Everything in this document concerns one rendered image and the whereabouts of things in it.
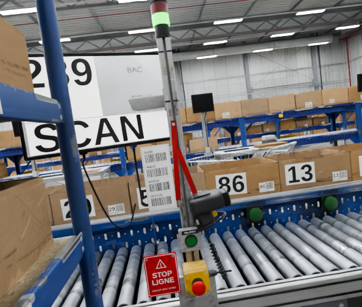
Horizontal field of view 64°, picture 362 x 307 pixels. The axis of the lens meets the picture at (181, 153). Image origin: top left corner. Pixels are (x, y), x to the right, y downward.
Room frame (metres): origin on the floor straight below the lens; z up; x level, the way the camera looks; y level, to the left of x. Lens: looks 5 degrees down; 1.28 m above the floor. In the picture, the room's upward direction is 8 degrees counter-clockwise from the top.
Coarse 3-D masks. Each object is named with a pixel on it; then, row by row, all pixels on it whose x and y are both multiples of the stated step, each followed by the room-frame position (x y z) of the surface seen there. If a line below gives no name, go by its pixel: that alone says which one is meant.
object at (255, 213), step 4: (252, 208) 1.41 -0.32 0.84; (256, 208) 1.41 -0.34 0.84; (252, 212) 1.40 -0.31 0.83; (256, 212) 1.40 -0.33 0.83; (260, 212) 1.41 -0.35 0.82; (252, 216) 1.40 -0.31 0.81; (256, 216) 1.40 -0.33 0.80; (260, 216) 1.41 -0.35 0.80; (252, 220) 1.40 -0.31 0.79; (256, 220) 1.40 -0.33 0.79
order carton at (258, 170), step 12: (204, 168) 1.76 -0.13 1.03; (216, 168) 1.76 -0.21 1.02; (228, 168) 1.77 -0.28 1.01; (240, 168) 1.48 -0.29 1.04; (252, 168) 1.48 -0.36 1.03; (264, 168) 1.49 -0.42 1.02; (276, 168) 1.49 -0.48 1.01; (252, 180) 1.48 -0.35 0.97; (264, 180) 1.49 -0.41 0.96; (276, 180) 1.49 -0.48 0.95; (252, 192) 1.48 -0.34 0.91; (264, 192) 1.49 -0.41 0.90
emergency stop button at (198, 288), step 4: (196, 284) 0.76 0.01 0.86; (200, 284) 0.76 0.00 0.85; (204, 284) 0.76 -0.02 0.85; (192, 288) 0.76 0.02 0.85; (196, 288) 0.75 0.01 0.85; (200, 288) 0.75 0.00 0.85; (204, 288) 0.76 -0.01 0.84; (196, 292) 0.75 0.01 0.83; (200, 292) 0.75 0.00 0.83; (204, 292) 0.76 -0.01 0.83
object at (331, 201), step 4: (324, 200) 1.44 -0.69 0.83; (328, 200) 1.43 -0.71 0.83; (332, 200) 1.43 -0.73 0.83; (336, 200) 1.43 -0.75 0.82; (324, 204) 1.43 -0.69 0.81; (328, 204) 1.43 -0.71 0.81; (332, 204) 1.43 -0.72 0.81; (336, 204) 1.43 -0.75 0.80; (328, 208) 1.43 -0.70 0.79; (332, 208) 1.43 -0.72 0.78
